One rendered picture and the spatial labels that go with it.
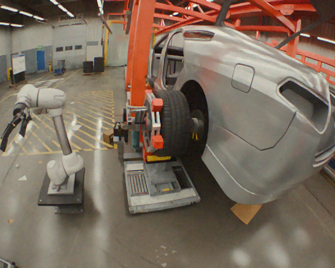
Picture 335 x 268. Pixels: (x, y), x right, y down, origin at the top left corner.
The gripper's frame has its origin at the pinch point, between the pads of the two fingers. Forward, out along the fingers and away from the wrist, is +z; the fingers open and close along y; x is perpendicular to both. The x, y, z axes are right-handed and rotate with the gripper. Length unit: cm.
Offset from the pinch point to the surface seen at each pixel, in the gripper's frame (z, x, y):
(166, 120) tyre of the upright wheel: -24, 61, 74
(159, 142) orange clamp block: -15, 70, 62
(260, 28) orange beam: -148, 44, 395
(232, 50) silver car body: -13, 11, 121
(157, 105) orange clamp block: -34, 51, 73
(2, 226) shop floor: -14, 80, -149
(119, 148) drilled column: -88, 150, 22
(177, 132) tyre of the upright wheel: -16, 71, 79
